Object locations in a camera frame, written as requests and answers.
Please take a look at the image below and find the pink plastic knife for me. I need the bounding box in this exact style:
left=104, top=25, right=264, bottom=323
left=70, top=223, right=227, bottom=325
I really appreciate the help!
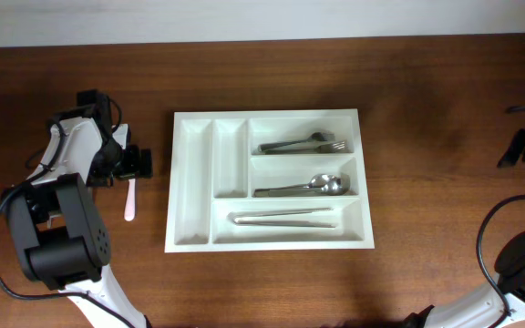
left=124, top=179, right=136, bottom=221

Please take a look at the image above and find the metal fork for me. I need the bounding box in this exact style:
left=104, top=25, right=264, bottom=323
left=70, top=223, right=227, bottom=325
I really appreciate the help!
left=264, top=140, right=349, bottom=155
left=258, top=132, right=335, bottom=152

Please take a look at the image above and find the large metal spoon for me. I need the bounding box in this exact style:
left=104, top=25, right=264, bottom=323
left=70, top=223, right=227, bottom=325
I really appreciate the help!
left=266, top=174, right=349, bottom=197
left=253, top=174, right=342, bottom=197

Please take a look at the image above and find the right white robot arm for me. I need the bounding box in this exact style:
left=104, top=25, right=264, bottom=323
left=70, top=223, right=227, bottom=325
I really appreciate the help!
left=401, top=129, right=525, bottom=328

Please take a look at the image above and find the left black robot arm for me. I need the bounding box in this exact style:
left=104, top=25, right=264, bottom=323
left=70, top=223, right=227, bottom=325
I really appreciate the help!
left=0, top=89, right=153, bottom=327

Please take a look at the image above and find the white cutlery tray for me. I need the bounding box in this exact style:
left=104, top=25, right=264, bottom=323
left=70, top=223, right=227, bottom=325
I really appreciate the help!
left=165, top=109, right=375, bottom=252

